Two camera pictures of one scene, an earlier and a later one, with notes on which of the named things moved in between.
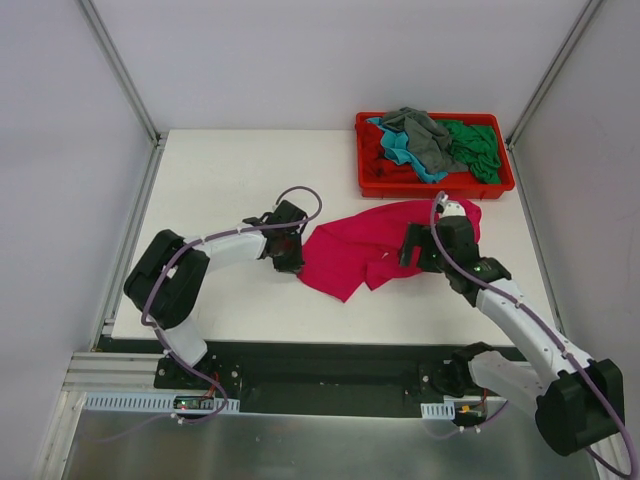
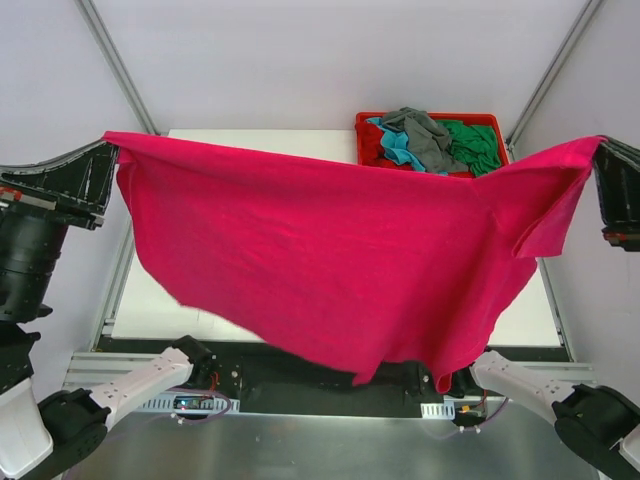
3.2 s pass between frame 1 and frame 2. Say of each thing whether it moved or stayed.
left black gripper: moved
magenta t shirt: moved
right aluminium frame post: stayed
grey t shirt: stayed
